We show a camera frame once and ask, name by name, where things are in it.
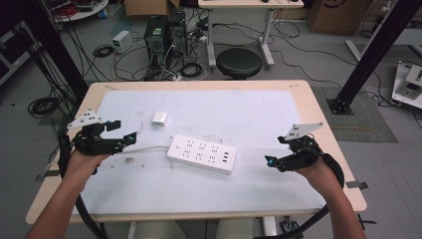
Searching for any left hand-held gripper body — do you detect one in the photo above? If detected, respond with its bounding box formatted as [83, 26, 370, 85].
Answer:
[66, 109, 127, 157]

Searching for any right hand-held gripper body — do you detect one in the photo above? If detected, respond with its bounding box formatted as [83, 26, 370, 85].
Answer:
[275, 121, 325, 173]

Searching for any white charger plug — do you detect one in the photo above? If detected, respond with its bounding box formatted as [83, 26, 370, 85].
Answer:
[151, 111, 168, 128]

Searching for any white power strip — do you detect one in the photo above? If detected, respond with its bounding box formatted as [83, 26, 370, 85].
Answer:
[166, 133, 238, 176]

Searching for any person's left hand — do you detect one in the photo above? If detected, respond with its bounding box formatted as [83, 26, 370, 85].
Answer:
[62, 148, 111, 188]

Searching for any person's right hand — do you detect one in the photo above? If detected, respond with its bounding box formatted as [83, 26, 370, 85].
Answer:
[293, 158, 343, 197]

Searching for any grey tape strip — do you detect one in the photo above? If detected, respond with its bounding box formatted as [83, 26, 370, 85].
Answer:
[344, 179, 369, 190]
[35, 169, 61, 182]

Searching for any white table leg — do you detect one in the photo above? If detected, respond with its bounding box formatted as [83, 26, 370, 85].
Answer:
[262, 216, 279, 238]

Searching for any grey floor mat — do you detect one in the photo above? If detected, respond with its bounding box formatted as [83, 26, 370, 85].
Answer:
[312, 86, 399, 144]

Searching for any white table mat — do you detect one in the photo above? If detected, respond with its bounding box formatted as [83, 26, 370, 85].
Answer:
[73, 89, 328, 216]

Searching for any white power supply box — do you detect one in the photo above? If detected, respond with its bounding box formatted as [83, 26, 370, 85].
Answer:
[111, 29, 134, 55]

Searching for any black round stool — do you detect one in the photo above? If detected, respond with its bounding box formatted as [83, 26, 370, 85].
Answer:
[215, 47, 263, 81]

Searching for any black computer tower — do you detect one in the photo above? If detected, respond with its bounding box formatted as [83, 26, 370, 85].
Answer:
[143, 15, 169, 70]
[165, 11, 189, 58]

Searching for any grey metal rack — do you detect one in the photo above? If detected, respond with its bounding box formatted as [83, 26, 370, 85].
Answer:
[0, 20, 43, 87]

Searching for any round white table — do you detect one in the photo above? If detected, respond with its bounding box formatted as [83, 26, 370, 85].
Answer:
[42, 0, 109, 24]

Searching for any small cardboard box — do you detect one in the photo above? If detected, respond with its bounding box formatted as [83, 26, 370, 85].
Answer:
[123, 0, 181, 18]

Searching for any white machine base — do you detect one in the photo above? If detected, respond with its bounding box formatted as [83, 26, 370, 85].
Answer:
[391, 60, 422, 111]

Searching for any large cardboard box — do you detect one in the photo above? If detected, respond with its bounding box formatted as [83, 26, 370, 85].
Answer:
[306, 0, 373, 37]

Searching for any white desk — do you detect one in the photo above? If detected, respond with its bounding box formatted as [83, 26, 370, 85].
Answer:
[197, 0, 306, 70]

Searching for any white power strip cord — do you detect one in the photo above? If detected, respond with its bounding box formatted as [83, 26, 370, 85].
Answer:
[44, 144, 172, 175]

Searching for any left gripper black cable hose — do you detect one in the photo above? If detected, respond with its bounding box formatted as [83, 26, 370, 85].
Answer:
[57, 132, 109, 239]

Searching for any gripper black cable hose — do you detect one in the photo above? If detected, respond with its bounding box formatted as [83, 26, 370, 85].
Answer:
[254, 151, 346, 239]
[57, 132, 109, 239]

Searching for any right gripper black cable hose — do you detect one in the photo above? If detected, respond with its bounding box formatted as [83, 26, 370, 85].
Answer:
[254, 151, 346, 239]

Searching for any coiled black cable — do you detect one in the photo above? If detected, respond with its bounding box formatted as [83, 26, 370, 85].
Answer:
[92, 44, 115, 59]
[27, 96, 61, 120]
[180, 62, 204, 80]

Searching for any black metal frame post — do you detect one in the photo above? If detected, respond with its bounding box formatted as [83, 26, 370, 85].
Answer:
[31, 0, 90, 102]
[326, 0, 422, 116]

